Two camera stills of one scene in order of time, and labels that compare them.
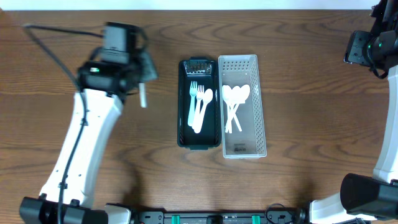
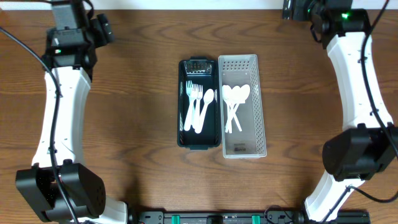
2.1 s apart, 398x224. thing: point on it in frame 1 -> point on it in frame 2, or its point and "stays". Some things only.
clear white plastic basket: [238, 70] stays
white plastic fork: [143, 99] -> [194, 94]
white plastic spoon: [233, 98] stays
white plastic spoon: [227, 94] stays
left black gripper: [148, 69] -> [68, 38]
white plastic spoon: [207, 98] stays
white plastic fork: [200, 93] stays
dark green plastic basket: [208, 71] stays
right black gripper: [354, 50] -> [301, 11]
